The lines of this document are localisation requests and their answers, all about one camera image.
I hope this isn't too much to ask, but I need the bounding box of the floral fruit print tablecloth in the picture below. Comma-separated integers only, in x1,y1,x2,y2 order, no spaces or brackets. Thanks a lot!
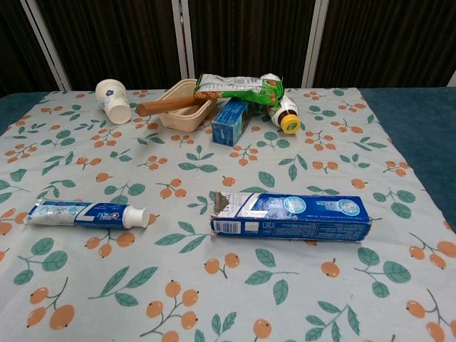
0,87,456,342

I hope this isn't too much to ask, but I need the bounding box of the small blue carton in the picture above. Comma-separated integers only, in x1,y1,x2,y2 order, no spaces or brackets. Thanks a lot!
210,98,254,146

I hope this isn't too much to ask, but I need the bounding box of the blue toothpaste box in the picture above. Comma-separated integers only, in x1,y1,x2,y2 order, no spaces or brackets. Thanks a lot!
209,190,374,243

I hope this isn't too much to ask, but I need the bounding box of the white floral paper cup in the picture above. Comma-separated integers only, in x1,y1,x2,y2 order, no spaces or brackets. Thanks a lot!
95,78,133,125

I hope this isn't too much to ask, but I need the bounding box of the blue white toothpaste tube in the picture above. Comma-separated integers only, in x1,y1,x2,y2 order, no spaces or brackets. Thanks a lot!
25,199,151,229

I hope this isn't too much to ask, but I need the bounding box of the green snack bag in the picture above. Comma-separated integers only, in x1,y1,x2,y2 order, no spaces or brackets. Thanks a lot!
192,73,286,107

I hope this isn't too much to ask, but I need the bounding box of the wooden rolling pin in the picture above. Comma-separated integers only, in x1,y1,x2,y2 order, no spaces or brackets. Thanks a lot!
136,95,201,117

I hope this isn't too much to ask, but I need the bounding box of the black folding screen white frame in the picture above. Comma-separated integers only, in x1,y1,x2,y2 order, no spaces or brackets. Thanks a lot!
0,0,456,97

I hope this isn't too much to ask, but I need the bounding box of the white bottle yellow cap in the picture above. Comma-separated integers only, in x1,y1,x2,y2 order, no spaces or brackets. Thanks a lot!
261,72,302,135

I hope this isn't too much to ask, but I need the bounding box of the beige plastic tray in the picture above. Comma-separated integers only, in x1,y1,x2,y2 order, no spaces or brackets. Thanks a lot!
157,78,217,133

